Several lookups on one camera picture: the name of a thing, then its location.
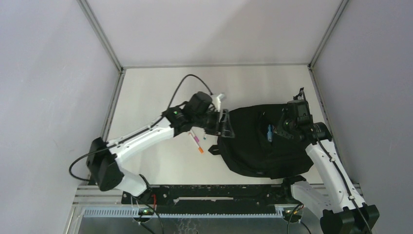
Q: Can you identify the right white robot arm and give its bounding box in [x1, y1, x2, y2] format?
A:
[276, 113, 379, 234]

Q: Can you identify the aluminium cell frame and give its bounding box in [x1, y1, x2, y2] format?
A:
[63, 0, 376, 234]

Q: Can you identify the orange capped white marker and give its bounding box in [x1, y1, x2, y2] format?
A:
[188, 133, 204, 154]

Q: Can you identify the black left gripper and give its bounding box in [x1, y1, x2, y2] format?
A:
[193, 108, 233, 137]

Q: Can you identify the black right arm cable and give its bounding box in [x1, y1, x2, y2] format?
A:
[287, 90, 373, 234]

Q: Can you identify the black student backpack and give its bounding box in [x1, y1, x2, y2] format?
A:
[208, 88, 313, 179]

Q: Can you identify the black front mounting rail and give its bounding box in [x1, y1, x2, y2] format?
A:
[121, 184, 292, 216]

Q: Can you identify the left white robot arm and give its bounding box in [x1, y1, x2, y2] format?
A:
[86, 106, 235, 203]

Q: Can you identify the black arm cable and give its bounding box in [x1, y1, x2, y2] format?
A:
[287, 90, 373, 234]
[68, 74, 214, 234]

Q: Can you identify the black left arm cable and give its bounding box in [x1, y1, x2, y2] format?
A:
[68, 74, 214, 234]

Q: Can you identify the white slotted cable duct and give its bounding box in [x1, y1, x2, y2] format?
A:
[82, 206, 284, 218]

